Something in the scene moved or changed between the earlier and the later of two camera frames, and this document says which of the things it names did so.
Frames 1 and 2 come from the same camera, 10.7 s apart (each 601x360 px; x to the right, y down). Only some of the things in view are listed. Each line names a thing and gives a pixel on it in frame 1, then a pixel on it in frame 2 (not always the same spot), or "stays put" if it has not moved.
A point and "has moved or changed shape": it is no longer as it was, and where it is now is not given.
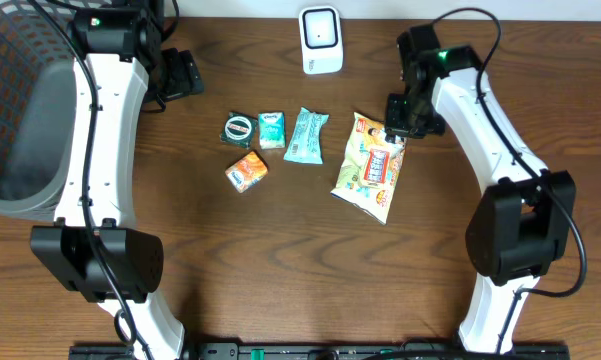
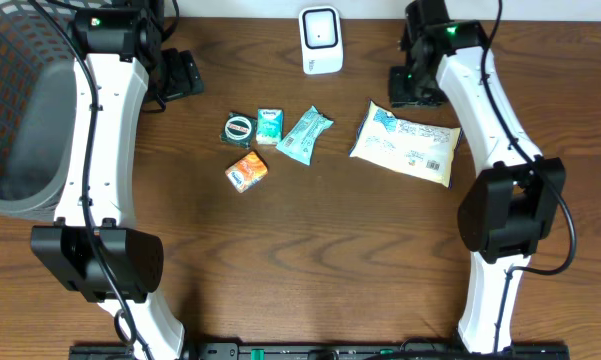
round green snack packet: (238, 130) stays put
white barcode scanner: (322, 39) stays put
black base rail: (324, 352) stays put
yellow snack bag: (371, 163) -> (425, 149)
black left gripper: (183, 76) stays put
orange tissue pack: (247, 171) stays put
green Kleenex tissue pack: (272, 130) has moved or changed shape
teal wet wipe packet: (305, 145) has moved or changed shape
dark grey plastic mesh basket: (28, 85) stays put
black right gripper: (392, 122) -> (398, 94)
